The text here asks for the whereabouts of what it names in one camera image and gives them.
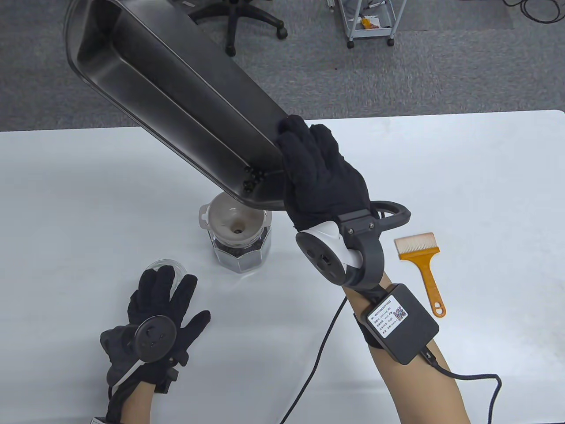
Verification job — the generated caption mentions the person's right hand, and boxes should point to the person's right hand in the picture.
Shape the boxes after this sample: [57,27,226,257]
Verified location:
[277,115,380,232]

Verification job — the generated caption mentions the person's left hand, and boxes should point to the person's left hand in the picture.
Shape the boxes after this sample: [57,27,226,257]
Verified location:
[128,265,211,386]

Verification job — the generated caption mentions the clear glass jar lid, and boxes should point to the clear glass jar lid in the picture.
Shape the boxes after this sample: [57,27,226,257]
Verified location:
[146,259,187,292]

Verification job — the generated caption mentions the beige plastic funnel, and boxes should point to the beige plastic funnel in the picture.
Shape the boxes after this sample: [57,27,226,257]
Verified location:
[198,194,272,246]

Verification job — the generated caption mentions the orange brush with pale bristles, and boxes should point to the orange brush with pale bristles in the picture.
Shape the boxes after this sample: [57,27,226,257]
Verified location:
[394,233,446,318]

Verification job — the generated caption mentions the dark metal baking tray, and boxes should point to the dark metal baking tray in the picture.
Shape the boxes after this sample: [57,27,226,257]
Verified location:
[63,0,292,212]

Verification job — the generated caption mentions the person's left forearm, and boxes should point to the person's left forearm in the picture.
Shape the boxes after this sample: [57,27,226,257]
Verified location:
[107,383,155,424]

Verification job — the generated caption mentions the person's right forearm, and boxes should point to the person's right forearm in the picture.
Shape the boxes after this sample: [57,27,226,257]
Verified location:
[342,272,471,424]

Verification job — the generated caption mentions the grey tracking controller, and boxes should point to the grey tracking controller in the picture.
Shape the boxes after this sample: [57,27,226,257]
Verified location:
[296,201,412,294]
[100,316,178,388]

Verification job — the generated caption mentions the clear glass jar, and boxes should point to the clear glass jar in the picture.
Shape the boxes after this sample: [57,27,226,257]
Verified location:
[210,223,271,273]

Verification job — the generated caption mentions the white rolling cart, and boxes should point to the white rolling cart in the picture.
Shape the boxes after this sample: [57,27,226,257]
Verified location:
[329,0,407,48]

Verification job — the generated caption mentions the black office chair base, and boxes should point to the black office chair base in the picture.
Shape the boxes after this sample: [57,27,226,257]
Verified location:
[190,0,288,57]

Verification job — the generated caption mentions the black wrist sensor box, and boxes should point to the black wrist sensor box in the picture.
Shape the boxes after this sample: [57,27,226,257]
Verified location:
[355,284,440,365]

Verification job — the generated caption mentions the black floor cable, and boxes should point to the black floor cable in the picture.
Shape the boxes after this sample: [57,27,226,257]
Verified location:
[503,0,565,23]

